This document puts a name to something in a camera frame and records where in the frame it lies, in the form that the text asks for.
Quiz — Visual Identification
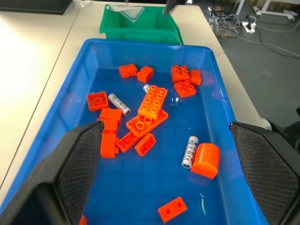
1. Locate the white power strip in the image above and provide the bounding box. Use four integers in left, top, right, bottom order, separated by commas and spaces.
240, 20, 258, 34

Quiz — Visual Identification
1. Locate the orange two-stud brick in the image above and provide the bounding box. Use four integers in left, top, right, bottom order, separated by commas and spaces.
118, 63, 138, 79

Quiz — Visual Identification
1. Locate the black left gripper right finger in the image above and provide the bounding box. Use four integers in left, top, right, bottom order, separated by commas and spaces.
229, 121, 300, 225

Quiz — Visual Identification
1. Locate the orange rounded block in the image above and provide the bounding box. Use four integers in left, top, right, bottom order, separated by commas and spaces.
190, 142, 221, 180

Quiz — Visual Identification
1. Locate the grey cable bundle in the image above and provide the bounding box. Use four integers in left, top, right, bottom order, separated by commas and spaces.
207, 13, 247, 39

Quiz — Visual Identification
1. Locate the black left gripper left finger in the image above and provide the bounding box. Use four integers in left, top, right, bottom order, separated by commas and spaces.
0, 120, 104, 225

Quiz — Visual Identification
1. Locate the orange four-stud brick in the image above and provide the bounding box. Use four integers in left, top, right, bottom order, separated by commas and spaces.
170, 64, 191, 84
173, 79, 197, 98

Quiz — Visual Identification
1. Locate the black flat panel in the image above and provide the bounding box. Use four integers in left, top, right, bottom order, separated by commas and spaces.
0, 0, 73, 15

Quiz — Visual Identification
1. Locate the white furniture leg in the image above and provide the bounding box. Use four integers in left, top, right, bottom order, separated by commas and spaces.
260, 0, 298, 21

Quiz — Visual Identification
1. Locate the orange flat two-stud plate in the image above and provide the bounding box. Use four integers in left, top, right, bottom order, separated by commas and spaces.
157, 196, 188, 223

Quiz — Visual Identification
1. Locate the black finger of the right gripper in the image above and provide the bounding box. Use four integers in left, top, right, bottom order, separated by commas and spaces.
163, 0, 180, 15

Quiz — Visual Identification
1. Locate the orange square brick upturned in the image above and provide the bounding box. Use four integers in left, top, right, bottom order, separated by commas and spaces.
87, 91, 109, 113

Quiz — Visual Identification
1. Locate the clear plastic sheet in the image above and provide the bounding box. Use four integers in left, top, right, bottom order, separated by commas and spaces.
109, 4, 145, 24

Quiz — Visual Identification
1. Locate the blue plastic bin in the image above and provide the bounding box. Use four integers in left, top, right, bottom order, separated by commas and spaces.
0, 38, 269, 225

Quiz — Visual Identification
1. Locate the green plastic bin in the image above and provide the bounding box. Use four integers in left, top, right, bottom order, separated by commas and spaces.
98, 4, 184, 45

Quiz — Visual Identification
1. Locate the orange narrow brick upturned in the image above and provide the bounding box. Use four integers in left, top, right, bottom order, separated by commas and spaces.
134, 133, 157, 157
115, 130, 139, 154

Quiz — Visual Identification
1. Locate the orange small brick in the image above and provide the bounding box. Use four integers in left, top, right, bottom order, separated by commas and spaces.
100, 132, 117, 159
99, 107, 123, 123
136, 65, 155, 83
101, 119, 120, 135
189, 68, 203, 87

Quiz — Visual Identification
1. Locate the black metal frame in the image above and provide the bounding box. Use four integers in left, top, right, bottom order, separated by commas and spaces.
207, 0, 238, 19

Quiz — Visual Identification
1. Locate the orange eight-stud brick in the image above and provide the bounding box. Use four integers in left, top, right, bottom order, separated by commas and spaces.
137, 84, 169, 120

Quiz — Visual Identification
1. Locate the orange long brick upturned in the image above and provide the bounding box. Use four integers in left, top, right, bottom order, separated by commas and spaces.
125, 108, 170, 138

